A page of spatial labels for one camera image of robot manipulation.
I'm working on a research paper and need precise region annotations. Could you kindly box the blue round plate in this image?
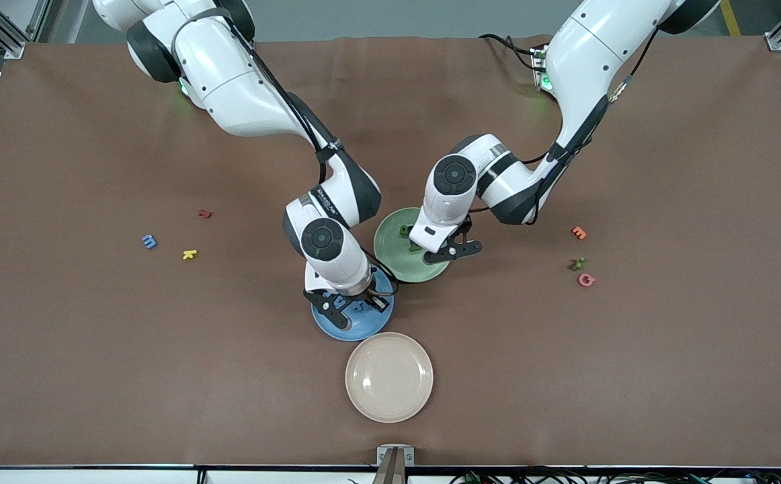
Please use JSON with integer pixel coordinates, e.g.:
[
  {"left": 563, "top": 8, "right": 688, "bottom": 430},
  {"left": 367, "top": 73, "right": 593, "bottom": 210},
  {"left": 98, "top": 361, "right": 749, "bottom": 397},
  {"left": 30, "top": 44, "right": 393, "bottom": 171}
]
[{"left": 311, "top": 266, "right": 395, "bottom": 342}]

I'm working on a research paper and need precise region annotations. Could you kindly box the green round plate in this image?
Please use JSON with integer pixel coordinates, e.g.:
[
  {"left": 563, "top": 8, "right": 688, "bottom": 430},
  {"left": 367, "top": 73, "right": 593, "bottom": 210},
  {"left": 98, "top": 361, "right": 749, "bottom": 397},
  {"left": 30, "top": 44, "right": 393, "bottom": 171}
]
[{"left": 373, "top": 207, "right": 455, "bottom": 284}]

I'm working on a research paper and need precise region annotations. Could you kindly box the beige round plate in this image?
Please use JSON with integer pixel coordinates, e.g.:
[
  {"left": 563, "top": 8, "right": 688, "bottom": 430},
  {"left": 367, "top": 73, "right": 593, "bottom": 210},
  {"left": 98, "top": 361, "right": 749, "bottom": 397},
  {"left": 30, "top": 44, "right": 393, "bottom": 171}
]
[{"left": 345, "top": 332, "right": 434, "bottom": 424}]

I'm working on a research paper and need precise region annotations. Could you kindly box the brown table cover sheet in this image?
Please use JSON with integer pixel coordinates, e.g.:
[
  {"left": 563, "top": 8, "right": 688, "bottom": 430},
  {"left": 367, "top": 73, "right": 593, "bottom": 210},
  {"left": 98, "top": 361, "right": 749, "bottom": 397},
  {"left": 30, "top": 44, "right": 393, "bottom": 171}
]
[{"left": 0, "top": 35, "right": 781, "bottom": 469}]

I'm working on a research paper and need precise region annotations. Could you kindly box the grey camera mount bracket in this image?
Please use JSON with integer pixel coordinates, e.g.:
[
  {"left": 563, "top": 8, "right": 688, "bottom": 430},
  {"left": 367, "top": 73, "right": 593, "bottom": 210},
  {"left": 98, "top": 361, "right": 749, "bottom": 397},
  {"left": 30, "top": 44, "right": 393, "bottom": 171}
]
[{"left": 376, "top": 445, "right": 415, "bottom": 484}]

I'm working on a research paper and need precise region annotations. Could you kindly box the black left arm base cable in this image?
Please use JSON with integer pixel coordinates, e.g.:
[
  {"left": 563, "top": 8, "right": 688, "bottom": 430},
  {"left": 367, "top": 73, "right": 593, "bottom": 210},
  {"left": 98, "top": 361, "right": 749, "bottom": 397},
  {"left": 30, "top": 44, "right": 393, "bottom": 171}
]
[{"left": 481, "top": 34, "right": 547, "bottom": 71}]

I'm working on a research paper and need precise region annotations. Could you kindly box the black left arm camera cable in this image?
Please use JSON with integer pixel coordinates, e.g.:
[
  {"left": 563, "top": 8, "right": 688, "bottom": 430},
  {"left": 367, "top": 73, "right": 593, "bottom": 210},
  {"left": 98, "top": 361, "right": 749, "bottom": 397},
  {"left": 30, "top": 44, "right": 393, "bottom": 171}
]
[{"left": 468, "top": 20, "right": 660, "bottom": 226}]

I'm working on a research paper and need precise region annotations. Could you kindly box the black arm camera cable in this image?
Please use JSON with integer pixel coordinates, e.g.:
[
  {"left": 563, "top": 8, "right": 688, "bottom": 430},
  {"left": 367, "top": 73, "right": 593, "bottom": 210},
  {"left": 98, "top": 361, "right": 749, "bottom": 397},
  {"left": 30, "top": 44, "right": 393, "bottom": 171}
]
[
  {"left": 468, "top": 20, "right": 660, "bottom": 226},
  {"left": 169, "top": 0, "right": 399, "bottom": 298}
]

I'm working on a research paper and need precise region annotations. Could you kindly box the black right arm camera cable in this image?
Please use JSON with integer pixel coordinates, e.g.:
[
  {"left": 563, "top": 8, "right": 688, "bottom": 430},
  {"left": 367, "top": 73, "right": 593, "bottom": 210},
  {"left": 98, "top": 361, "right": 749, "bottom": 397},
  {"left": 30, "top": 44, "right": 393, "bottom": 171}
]
[{"left": 169, "top": 0, "right": 399, "bottom": 298}]

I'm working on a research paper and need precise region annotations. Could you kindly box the black cable tangle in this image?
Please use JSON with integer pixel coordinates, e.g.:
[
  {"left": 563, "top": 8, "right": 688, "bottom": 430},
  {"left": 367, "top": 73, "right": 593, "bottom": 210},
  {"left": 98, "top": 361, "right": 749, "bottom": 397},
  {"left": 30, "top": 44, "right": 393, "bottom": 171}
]
[{"left": 347, "top": 467, "right": 781, "bottom": 484}]

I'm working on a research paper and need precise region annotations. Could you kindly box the white table frame rail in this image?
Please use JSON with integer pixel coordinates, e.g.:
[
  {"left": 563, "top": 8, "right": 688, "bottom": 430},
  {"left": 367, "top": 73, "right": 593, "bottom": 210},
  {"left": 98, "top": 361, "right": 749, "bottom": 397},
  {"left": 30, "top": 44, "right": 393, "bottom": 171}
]
[{"left": 0, "top": 464, "right": 781, "bottom": 484}]

